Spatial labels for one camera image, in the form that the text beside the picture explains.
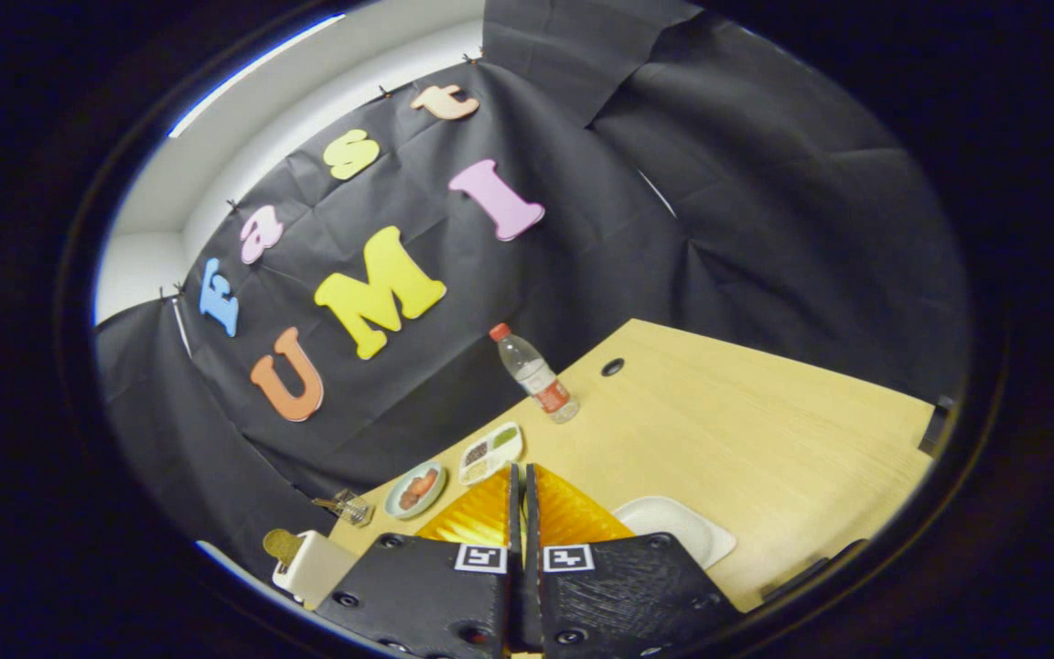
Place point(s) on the white toaster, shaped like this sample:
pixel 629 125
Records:
pixel 317 569

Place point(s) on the brown toasted bread slice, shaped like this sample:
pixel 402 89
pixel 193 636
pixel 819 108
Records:
pixel 282 546

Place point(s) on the pale green plate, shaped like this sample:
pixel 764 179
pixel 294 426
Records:
pixel 392 504

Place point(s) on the white oblong dish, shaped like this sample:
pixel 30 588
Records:
pixel 682 535

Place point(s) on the red meat slice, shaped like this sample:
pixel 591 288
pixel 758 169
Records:
pixel 425 481

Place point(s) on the black backdrop cloth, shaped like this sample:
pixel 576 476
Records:
pixel 673 229

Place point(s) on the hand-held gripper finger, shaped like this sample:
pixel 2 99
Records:
pixel 515 531
pixel 532 531

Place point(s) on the brown meat patty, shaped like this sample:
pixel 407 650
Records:
pixel 408 500

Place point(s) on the clear bottle with red cap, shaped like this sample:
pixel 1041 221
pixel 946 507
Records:
pixel 536 375

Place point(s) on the white divided condiment dish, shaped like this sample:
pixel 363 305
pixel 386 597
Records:
pixel 490 453

